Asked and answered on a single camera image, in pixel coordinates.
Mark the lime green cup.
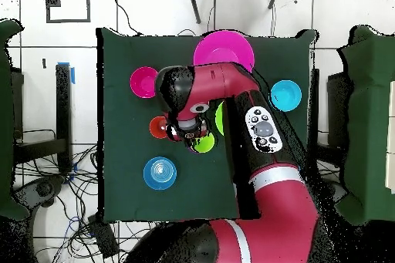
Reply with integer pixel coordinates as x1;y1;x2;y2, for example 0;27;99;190
191;132;216;155

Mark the orange cup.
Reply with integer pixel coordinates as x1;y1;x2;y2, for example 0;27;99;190
149;115;170;140

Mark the large green bowl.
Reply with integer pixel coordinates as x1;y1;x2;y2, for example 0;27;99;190
214;101;225;138

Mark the medium blue bowl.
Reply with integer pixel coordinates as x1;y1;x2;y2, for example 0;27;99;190
143;156;178;191

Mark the small red-pink bowl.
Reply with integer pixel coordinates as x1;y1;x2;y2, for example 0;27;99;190
129;66;160;99

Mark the dark green table cloth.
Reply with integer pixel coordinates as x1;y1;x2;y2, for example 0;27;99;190
98;27;317;224

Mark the large pink bowl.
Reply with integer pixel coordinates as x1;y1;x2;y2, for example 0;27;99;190
193;29;255;74

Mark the small light blue bowl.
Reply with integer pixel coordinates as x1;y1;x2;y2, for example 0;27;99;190
269;79;303;113

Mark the black power box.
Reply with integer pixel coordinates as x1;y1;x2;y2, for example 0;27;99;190
86;213;122;259

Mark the black wheel base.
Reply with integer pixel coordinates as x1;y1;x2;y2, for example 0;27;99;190
311;176;346;207
24;176;64;207

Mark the green covered side table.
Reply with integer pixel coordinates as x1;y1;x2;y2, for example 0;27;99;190
0;19;29;221
338;25;395;226

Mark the tangle of black cables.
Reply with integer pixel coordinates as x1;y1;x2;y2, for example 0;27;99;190
15;128;155;263

